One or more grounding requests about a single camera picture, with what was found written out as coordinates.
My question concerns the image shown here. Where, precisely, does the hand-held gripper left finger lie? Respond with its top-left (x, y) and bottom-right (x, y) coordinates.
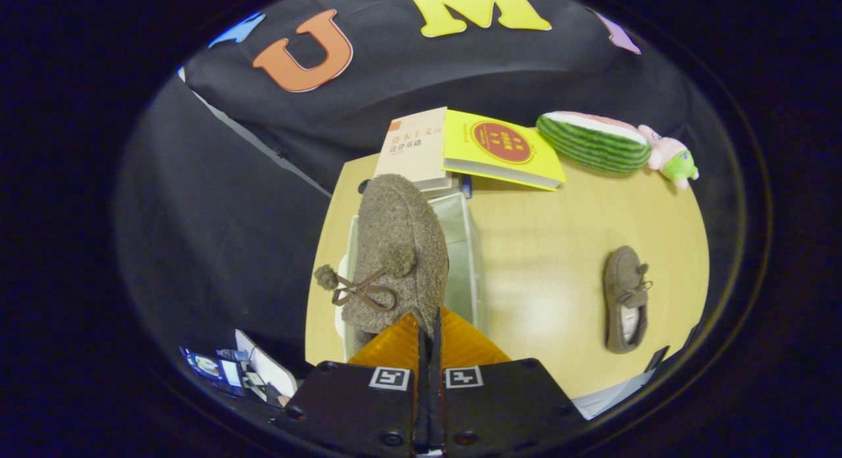
top-left (275, 311), bottom-right (428, 455)

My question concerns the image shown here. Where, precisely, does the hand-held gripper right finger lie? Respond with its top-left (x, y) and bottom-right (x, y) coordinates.
top-left (431, 307), bottom-right (587, 455)

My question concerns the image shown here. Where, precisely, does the pale green fabric storage box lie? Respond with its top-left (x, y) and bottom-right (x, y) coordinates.
top-left (335, 191), bottom-right (489, 344)

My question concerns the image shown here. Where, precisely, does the brown fuzzy shoe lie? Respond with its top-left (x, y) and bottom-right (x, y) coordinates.
top-left (604, 245), bottom-right (653, 354)
top-left (314, 174), bottom-right (450, 355)

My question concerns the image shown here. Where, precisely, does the white paper sheet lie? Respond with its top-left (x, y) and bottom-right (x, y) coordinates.
top-left (571, 368), bottom-right (660, 420)

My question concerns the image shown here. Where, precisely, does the black table clamp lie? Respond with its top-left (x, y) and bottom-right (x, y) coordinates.
top-left (643, 345), bottom-right (670, 374)

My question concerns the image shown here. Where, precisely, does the black backdrop cloth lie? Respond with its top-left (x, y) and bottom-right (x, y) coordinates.
top-left (118, 0), bottom-right (744, 380)

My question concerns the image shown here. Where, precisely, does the yellow book with red circle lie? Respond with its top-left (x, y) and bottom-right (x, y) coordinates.
top-left (442, 109), bottom-right (566, 191)

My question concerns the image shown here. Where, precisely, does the beige book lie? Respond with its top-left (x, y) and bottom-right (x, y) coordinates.
top-left (374, 107), bottom-right (453, 192)

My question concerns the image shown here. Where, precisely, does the watermelon slice plush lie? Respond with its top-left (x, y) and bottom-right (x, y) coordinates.
top-left (535, 111), bottom-right (652, 174)

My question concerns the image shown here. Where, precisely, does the pink and green plush toy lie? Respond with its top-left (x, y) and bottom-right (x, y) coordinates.
top-left (637, 124), bottom-right (700, 190)

